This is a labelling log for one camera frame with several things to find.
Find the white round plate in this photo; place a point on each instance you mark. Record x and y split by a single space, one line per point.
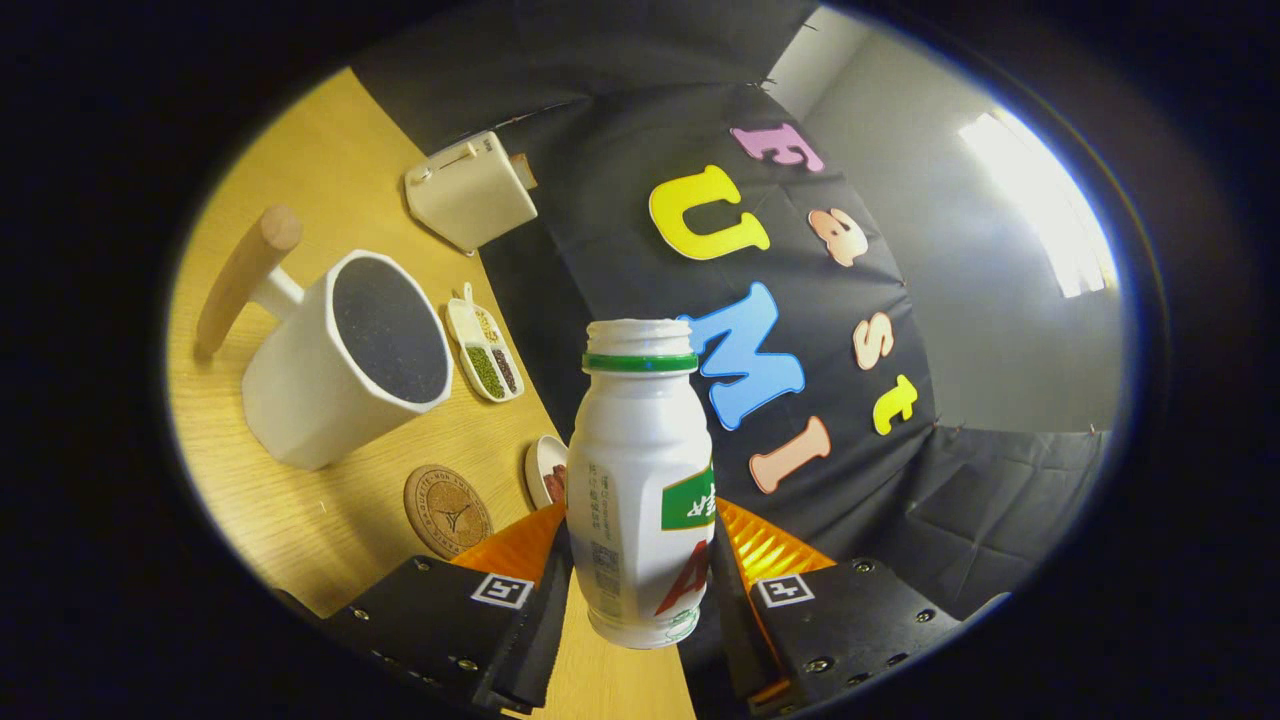
538 470

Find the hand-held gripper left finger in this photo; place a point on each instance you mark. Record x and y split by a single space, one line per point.
535 650

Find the brown bread slice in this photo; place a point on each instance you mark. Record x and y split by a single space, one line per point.
524 170

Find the cream toaster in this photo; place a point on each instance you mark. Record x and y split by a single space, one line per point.
470 195

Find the black backdrop cloth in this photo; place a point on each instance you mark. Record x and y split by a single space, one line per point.
620 220

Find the white juice bottle green label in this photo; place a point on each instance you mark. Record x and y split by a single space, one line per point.
630 460

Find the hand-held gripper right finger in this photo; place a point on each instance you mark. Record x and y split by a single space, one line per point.
735 650

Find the bright ceiling light panel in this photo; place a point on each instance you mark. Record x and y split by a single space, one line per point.
1040 200

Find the round cork coaster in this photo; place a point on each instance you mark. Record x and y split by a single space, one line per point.
445 510

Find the white divided dish with beans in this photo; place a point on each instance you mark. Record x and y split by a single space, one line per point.
462 330

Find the wooden table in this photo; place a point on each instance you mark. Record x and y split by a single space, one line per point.
300 520

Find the reddish brown meat slices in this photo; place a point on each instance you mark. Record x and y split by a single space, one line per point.
558 485

